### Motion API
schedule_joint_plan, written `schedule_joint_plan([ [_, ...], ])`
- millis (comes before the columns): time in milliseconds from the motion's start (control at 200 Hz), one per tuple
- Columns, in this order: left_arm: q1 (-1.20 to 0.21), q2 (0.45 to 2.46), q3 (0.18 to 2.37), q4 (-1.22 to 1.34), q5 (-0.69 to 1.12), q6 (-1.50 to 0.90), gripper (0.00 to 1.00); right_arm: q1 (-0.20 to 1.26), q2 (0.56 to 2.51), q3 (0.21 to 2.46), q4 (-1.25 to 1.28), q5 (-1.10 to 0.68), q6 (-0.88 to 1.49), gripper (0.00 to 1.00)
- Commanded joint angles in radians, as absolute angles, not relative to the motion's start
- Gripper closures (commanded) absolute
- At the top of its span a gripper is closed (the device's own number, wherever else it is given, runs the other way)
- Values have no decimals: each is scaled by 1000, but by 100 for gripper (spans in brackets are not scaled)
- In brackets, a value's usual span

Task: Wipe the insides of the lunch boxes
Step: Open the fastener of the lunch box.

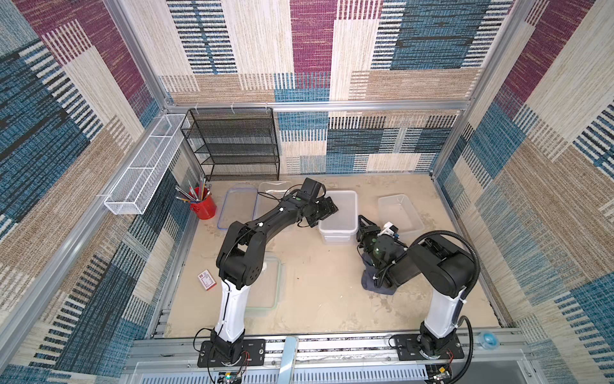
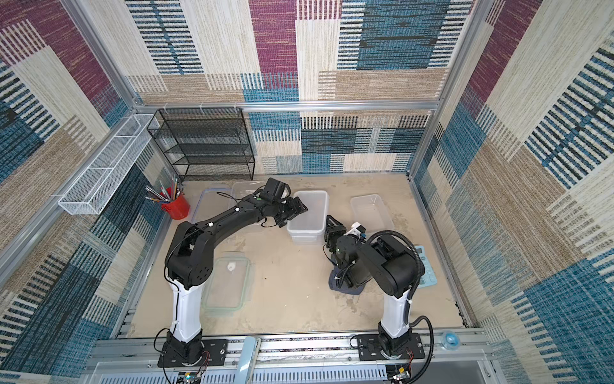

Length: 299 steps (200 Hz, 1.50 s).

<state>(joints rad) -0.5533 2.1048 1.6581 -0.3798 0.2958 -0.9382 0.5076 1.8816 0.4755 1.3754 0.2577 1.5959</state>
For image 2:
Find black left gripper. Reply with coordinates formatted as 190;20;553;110
275;201;312;232

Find clear lunch box base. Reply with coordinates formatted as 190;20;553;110
350;195;395;235

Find blue-rimmed clear lunch box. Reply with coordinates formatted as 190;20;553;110
231;181;265;200

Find grey cleaning cloth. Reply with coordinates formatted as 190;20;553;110
328;268;366;295

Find blue-rimmed clear lid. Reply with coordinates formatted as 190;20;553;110
190;187;234;223

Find green-rimmed lunch box lid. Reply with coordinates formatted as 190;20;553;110
201;252;253;316

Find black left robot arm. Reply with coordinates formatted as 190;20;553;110
158;178;309;369

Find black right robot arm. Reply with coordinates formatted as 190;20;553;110
323;215;425;360

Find light blue calculator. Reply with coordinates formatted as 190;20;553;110
416;246;437;289

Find black mesh shelf rack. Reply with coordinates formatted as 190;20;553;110
147;107;255;182

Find red pencil cup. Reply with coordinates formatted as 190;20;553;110
161;191;190;220

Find pens in red cup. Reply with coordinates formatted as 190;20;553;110
145;179;184;204

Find blue tape roll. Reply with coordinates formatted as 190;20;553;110
441;330;461;350

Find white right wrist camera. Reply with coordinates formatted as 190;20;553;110
345;222;366;238

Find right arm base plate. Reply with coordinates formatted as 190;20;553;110
350;333;426;361

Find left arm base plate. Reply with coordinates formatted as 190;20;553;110
158;339;228;369

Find white wire wall basket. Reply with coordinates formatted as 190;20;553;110
59;115;153;215

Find aluminium front rail frame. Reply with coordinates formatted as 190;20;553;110
80;329;506;383

